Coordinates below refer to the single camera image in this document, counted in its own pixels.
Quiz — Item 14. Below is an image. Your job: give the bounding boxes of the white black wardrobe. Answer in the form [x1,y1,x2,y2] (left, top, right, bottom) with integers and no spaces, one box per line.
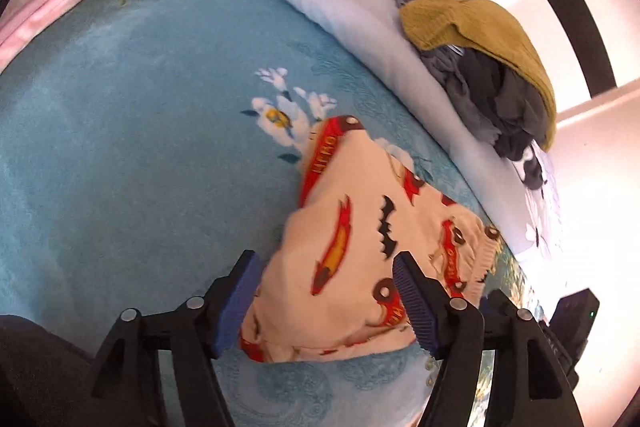
[492,0,639,426]

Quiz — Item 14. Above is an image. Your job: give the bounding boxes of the cream car print pajama pants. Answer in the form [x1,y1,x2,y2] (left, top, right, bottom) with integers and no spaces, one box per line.
[240,116,501,363]

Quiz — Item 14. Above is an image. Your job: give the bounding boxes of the dark grey clothes pile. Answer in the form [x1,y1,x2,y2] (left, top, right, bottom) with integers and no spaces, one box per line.
[390,0,551,192]

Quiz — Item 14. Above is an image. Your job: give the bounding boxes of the olive green knit sweater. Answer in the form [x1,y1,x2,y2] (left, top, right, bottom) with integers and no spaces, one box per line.
[398,0,558,153]

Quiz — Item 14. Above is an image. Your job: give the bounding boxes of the pink folded garment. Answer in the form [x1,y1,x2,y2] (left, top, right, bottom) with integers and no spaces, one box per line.
[1,0,82,70]

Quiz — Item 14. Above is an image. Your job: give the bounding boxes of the blue floral bed sheet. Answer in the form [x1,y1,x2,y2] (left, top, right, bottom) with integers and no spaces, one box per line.
[1,0,480,426]

